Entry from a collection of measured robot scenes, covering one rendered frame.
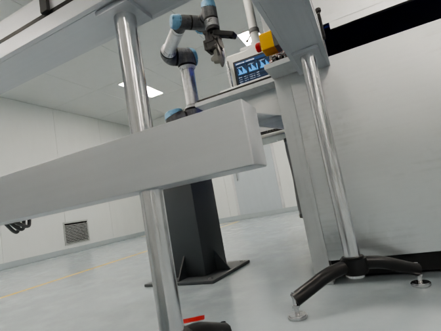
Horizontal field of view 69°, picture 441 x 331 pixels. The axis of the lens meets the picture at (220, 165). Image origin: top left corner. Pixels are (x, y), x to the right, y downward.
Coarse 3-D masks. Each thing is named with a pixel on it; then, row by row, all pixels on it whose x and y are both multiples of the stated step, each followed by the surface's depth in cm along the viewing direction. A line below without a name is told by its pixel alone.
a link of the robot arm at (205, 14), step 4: (204, 0) 162; (208, 0) 162; (212, 0) 162; (204, 4) 162; (208, 4) 161; (212, 4) 162; (204, 8) 162; (208, 8) 161; (212, 8) 161; (204, 12) 162; (208, 12) 161; (212, 12) 161; (216, 12) 162; (200, 16) 167; (204, 16) 162; (208, 16) 160; (212, 16) 160; (216, 16) 162; (204, 20) 163
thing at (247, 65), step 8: (248, 48) 252; (232, 56) 255; (240, 56) 253; (248, 56) 250; (256, 56) 247; (264, 56) 245; (232, 64) 255; (240, 64) 252; (248, 64) 250; (256, 64) 247; (264, 64) 244; (232, 72) 255; (240, 72) 252; (248, 72) 249; (256, 72) 247; (264, 72) 244; (232, 80) 254; (240, 80) 251; (248, 80) 249; (264, 128) 242; (272, 128) 240
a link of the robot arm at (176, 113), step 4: (176, 108) 198; (180, 108) 201; (168, 112) 197; (172, 112) 196; (176, 112) 197; (180, 112) 199; (184, 112) 200; (168, 116) 197; (172, 116) 196; (176, 116) 196; (180, 116) 198; (184, 116) 198; (168, 120) 197; (172, 120) 196
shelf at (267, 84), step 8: (264, 80) 139; (272, 80) 138; (240, 88) 144; (248, 88) 142; (256, 88) 143; (264, 88) 144; (272, 88) 146; (224, 96) 147; (232, 96) 147; (240, 96) 149; (248, 96) 151; (200, 104) 152; (208, 104) 153; (216, 104) 155
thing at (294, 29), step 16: (256, 0) 77; (272, 0) 78; (288, 0) 79; (304, 0) 80; (272, 16) 85; (288, 16) 86; (304, 16) 88; (320, 16) 112; (272, 32) 93; (288, 32) 95; (304, 32) 97; (320, 32) 104; (288, 48) 105; (304, 48) 107; (320, 48) 110; (320, 64) 124
